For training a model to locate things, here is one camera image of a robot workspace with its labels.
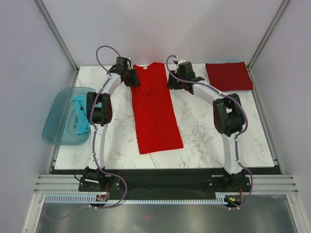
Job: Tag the teal t shirt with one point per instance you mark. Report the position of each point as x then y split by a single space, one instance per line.
79 103

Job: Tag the right aluminium frame post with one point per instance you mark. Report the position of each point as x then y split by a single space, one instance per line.
269 31

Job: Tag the left aluminium frame post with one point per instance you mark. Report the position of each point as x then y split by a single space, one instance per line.
56 34

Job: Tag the bright red t shirt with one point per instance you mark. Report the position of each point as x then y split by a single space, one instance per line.
155 122

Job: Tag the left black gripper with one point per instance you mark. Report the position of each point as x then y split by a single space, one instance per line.
134 81

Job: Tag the aluminium frame post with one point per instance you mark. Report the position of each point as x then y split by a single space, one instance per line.
269 31
56 34

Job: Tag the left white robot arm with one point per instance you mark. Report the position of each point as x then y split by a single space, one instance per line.
99 114

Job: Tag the translucent blue plastic bin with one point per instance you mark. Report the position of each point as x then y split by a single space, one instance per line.
61 125

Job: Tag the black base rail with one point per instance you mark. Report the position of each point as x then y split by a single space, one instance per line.
173 184

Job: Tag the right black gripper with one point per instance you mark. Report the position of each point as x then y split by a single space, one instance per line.
171 84

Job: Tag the folded dark red t shirt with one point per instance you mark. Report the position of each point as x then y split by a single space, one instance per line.
229 76

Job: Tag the white slotted cable duct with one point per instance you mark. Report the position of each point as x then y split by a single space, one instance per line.
97 200

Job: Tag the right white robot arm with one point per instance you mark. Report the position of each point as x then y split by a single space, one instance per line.
229 119

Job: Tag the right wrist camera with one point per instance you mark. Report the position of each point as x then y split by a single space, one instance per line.
177 60

